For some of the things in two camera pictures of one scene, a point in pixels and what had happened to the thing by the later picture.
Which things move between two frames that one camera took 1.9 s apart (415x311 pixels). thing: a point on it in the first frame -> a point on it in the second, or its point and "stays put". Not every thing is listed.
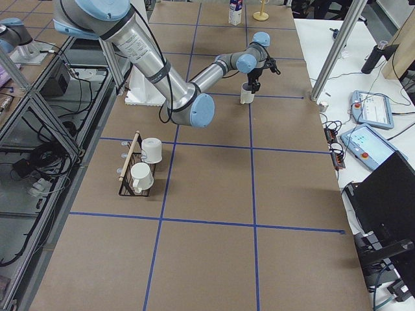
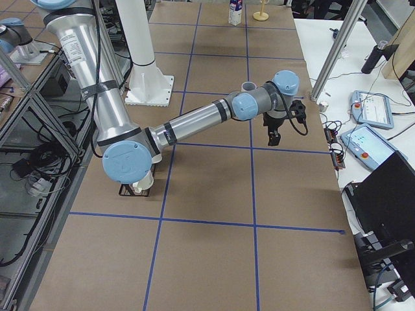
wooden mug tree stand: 261,16 stays put
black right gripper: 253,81 -> 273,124
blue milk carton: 235,13 stays put
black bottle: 375,54 stays put
